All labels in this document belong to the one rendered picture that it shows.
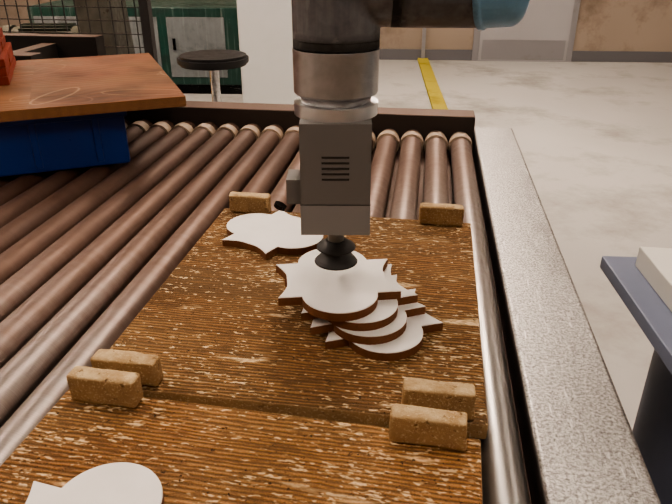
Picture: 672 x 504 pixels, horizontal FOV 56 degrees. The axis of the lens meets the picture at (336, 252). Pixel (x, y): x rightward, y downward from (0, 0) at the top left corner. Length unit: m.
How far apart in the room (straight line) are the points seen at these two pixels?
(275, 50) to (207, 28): 1.43
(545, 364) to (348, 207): 0.25
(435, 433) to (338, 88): 0.29
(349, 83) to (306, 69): 0.04
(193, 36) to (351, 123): 5.51
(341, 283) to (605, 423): 0.27
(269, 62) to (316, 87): 4.15
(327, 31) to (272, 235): 0.35
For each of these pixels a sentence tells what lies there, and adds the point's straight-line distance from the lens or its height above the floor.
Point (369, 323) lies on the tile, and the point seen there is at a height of 0.96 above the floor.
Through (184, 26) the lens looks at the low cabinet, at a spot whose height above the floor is 0.59.
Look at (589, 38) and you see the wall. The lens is 8.22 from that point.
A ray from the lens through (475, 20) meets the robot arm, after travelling 0.56.
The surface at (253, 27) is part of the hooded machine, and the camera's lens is 4.69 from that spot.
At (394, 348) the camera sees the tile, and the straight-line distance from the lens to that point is 0.60.
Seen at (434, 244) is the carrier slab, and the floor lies 0.94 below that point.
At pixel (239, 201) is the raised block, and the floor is 0.95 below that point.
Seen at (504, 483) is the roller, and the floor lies 0.92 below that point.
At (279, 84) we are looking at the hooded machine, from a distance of 4.72.
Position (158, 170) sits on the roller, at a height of 0.92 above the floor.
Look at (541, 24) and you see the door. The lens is 8.00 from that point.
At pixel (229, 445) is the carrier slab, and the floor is 0.94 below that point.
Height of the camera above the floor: 1.28
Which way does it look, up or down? 26 degrees down
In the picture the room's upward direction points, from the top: straight up
